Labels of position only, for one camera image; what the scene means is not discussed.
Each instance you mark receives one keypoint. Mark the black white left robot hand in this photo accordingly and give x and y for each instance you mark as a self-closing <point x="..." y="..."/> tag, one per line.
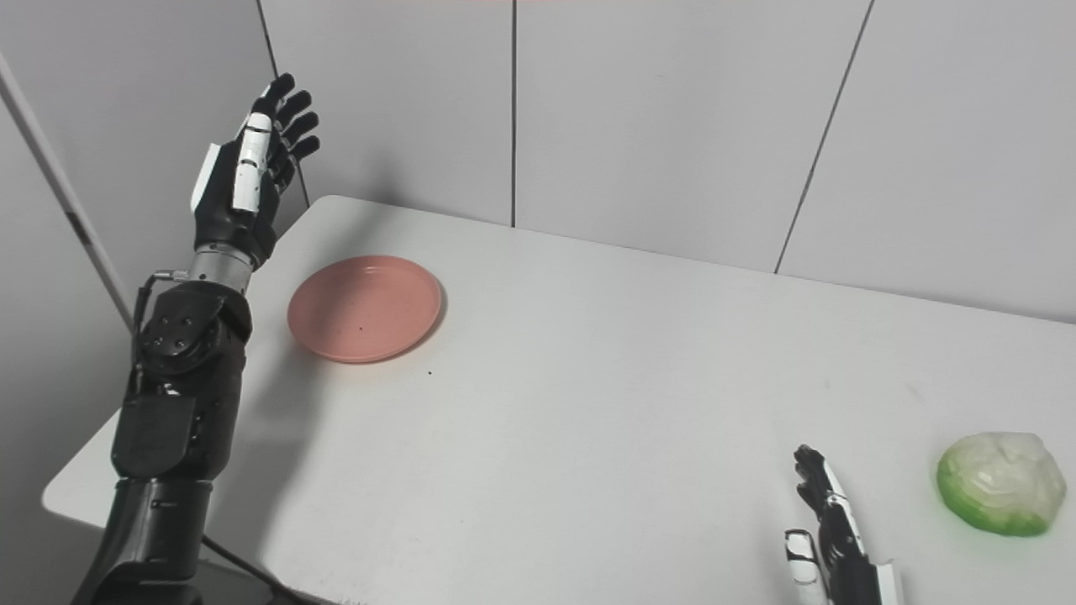
<point x="231" y="223"/>

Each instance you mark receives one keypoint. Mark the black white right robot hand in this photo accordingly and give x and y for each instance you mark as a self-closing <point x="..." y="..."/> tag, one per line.
<point x="849" y="571"/>

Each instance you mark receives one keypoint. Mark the pink round plate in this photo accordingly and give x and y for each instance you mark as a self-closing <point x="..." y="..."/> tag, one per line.
<point x="364" y="308"/>

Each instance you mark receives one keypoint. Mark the green white cabbage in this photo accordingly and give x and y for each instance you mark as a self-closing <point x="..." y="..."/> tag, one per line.
<point x="1000" y="483"/>

